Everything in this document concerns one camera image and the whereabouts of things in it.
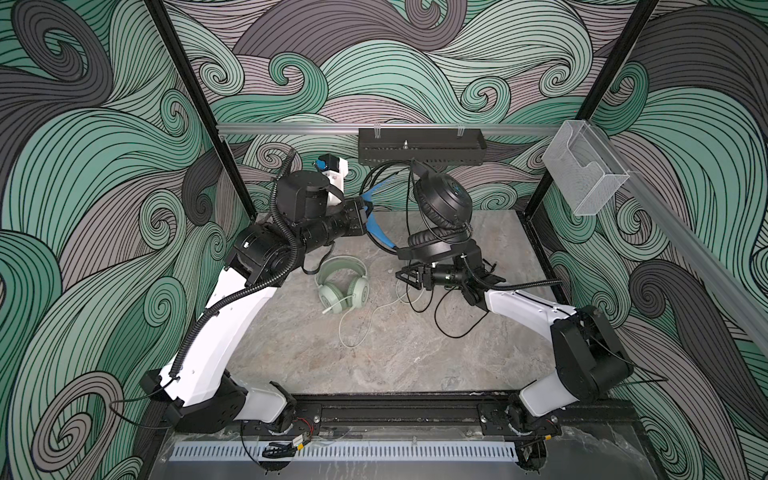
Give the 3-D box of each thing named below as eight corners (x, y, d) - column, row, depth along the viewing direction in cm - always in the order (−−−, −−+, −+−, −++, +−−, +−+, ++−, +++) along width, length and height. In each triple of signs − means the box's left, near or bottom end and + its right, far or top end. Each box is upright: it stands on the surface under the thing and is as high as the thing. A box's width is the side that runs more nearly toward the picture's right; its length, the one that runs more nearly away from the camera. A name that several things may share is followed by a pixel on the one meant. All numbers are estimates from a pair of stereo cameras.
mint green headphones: (317, 318, 93) (312, 303, 86) (324, 265, 107) (321, 249, 99) (368, 318, 93) (368, 303, 86) (370, 265, 107) (369, 249, 99)
